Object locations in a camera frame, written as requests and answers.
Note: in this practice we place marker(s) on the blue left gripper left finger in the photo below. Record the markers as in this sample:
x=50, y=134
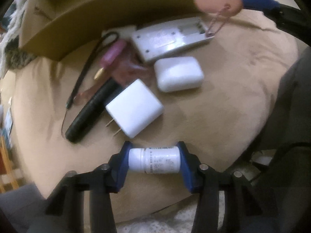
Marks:
x=119, y=166

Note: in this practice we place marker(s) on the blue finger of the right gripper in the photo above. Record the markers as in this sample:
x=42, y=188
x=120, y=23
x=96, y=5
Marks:
x=260, y=5

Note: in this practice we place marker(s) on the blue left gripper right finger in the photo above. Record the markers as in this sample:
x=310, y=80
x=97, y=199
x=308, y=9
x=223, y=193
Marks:
x=189, y=169

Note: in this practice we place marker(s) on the white pill bottle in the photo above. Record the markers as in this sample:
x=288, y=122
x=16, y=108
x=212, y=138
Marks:
x=155, y=160

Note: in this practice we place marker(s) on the pink translucent scraping comb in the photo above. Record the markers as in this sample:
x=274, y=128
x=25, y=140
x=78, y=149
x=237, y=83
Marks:
x=125, y=69

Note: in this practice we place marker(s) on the white rounded case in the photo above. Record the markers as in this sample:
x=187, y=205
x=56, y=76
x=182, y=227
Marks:
x=178, y=73

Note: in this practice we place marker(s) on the pink gold-tipped tube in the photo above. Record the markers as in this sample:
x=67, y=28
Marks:
x=109, y=57

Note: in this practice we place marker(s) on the black white furry blanket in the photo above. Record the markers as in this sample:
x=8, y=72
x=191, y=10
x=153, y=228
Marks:
x=12, y=57

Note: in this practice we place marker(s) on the brown cardboard box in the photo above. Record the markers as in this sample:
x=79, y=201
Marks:
x=54, y=28

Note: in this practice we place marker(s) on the white wall charger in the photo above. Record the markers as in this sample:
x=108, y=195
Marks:
x=135, y=108

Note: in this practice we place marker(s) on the black cylindrical device with strap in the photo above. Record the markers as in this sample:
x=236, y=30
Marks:
x=95, y=106

